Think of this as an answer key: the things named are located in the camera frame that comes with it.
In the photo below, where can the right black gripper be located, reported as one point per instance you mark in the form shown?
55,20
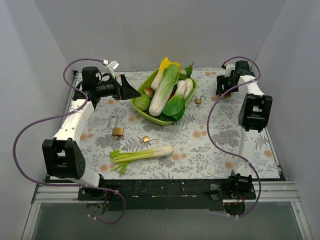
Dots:
225,83

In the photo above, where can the toy bok choy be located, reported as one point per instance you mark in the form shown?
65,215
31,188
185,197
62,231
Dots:
184,88

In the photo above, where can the large toy napa cabbage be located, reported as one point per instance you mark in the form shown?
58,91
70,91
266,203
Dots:
170,78

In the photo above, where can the large brass padlock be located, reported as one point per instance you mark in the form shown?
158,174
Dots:
228,95
117,132

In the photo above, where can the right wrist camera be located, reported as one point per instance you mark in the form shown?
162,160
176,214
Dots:
228,67

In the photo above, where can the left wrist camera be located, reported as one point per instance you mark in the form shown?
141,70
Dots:
110,65

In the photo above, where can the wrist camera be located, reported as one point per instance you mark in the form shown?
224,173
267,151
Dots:
228,67
110,65

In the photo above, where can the yellow toy cabbage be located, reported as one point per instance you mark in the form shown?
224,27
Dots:
164,64

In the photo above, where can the green plastic basket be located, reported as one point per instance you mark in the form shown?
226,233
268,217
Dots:
146,84

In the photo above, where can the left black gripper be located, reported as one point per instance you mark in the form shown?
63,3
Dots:
119,87

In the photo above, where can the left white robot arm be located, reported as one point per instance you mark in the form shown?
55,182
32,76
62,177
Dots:
62,155

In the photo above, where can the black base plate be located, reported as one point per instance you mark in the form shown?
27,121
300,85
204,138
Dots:
173,194

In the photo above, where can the aluminium frame rail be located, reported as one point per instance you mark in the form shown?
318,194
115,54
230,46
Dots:
47,194

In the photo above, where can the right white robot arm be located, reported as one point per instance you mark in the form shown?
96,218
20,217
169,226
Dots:
253,118

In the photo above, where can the toy green cabbage head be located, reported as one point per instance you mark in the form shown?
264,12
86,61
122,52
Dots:
143,102

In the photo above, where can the toy brown mushroom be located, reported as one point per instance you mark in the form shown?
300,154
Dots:
149,91

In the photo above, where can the small brass padlock far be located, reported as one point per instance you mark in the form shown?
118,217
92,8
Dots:
198,101

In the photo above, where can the small brass padlock open shackle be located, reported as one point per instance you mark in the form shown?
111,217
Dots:
146,139

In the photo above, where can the toy celery stalk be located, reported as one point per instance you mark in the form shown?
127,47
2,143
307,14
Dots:
124,158

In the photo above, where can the toy leafy green sprig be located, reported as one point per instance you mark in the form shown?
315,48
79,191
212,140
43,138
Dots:
189,70

